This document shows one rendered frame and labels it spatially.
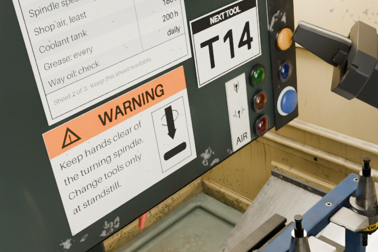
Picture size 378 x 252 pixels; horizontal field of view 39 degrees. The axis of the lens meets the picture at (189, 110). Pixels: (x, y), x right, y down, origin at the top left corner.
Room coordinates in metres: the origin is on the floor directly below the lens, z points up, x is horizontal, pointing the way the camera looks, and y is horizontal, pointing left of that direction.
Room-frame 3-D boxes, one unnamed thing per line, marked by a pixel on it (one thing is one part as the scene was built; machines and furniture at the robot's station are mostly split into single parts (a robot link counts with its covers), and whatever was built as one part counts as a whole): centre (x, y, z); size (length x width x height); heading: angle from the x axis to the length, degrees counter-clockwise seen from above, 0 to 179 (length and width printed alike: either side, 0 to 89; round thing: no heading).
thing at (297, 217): (0.72, -0.16, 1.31); 0.02 x 0.02 x 0.03
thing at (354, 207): (0.86, -0.33, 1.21); 0.06 x 0.06 x 0.03
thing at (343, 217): (0.83, -0.28, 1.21); 0.07 x 0.05 x 0.01; 40
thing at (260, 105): (0.55, -0.08, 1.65); 0.02 x 0.01 x 0.02; 130
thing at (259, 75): (0.55, -0.08, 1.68); 0.02 x 0.01 x 0.02; 130
